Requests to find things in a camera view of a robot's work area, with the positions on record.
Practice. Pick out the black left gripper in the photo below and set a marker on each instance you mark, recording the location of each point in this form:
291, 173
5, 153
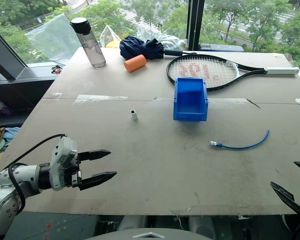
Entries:
74, 172

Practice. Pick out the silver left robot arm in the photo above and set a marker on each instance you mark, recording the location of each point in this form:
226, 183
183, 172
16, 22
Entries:
22, 175

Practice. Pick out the small white cylinder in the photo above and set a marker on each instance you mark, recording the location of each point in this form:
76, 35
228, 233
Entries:
134, 116

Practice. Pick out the long clear tape strip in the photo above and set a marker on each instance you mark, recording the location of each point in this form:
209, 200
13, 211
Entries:
100, 98

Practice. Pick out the short clear tape strip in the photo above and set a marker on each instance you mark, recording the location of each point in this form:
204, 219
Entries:
56, 95

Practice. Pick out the grey robot torso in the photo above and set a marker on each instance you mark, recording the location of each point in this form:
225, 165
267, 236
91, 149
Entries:
150, 235

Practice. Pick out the light blue cloth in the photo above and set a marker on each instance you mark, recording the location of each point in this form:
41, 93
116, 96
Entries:
12, 133

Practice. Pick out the red and black small clips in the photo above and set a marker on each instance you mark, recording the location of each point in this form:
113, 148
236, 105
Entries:
56, 69

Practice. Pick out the blue plastic storage bin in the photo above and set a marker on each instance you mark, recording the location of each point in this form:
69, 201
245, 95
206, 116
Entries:
190, 113

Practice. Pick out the orange foam cylinder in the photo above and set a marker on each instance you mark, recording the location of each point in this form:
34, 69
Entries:
135, 63

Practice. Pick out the purple patterned item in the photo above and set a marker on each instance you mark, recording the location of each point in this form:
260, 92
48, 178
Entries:
0, 106

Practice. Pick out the clear bottle with black cap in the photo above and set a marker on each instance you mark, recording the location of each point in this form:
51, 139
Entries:
92, 47

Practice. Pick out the plastic bag with yellow item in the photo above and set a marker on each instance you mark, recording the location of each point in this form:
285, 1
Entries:
111, 41

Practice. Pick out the navy folded umbrella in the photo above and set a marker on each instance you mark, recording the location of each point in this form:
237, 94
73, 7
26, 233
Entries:
140, 47

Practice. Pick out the clear blue-edged zip bag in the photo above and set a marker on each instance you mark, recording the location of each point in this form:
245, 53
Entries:
52, 37

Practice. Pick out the black and white tennis racket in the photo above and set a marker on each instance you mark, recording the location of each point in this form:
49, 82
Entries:
205, 70

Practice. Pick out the crumpled clear plastic bag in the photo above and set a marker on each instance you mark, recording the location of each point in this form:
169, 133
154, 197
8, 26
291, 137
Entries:
165, 40

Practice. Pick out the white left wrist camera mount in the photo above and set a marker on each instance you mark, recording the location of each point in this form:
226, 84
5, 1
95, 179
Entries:
61, 160

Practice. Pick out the dark window frame post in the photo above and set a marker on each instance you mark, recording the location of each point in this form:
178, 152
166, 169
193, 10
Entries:
195, 22

